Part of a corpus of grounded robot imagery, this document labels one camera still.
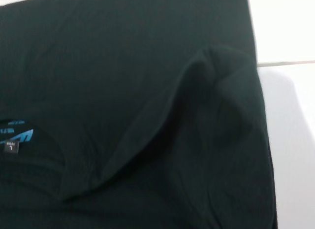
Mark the black shirt with FREE print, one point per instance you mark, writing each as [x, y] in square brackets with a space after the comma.
[123, 91]

